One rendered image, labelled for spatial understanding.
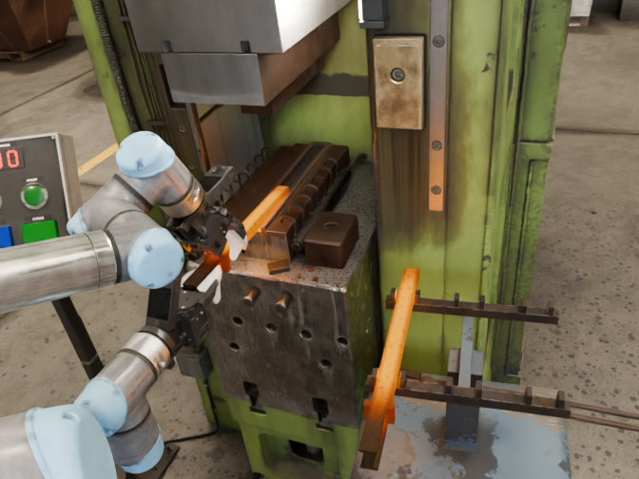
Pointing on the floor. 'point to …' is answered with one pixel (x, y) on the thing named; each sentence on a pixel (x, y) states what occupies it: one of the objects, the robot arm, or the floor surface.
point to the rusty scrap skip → (32, 27)
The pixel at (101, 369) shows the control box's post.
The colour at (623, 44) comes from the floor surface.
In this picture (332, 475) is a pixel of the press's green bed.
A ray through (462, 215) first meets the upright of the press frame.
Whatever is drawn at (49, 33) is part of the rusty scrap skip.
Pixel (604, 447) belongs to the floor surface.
